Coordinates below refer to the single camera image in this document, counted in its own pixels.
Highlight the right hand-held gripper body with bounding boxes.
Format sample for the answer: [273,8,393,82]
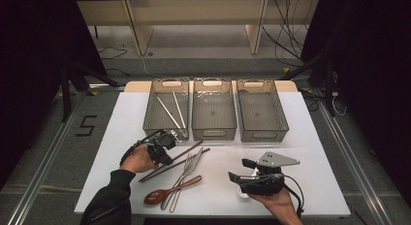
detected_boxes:
[237,150,300,197]

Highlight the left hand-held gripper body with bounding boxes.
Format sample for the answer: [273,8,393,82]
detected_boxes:
[146,129,182,167]

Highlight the white ceramic spoon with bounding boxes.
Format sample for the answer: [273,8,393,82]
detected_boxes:
[237,168,260,199]

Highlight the transparent grey plastic bin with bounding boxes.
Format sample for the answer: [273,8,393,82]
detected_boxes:
[236,79,290,144]
[191,77,237,142]
[142,78,190,143]

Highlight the brown chopstick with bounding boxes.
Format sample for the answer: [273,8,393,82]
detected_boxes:
[141,147,211,184]
[139,141,204,183]

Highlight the brown wooden spoon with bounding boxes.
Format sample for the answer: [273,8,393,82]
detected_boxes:
[143,175,204,207]

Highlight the person's right hand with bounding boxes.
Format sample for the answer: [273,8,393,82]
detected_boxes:
[248,189,303,225]

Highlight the person's left hand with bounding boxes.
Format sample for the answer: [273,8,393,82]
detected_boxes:
[119,144,160,175]

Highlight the white table sheet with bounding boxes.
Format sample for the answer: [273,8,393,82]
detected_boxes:
[74,91,352,218]

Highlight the black metal stand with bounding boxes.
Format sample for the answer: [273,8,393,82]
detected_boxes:
[280,53,337,116]
[59,61,120,122]

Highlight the beige wooden desk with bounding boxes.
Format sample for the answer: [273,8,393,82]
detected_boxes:
[76,0,321,56]

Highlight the black curtain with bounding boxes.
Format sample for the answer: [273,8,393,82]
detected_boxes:
[301,0,411,204]
[0,0,108,190]

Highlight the right hand-held gripper black cable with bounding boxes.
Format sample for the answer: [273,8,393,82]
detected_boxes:
[283,174,306,219]

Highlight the metal floor rail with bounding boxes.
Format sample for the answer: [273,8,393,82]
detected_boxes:
[318,100,394,225]
[6,95,85,225]

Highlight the bundle of black cables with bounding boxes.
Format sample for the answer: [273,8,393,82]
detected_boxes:
[261,0,311,63]

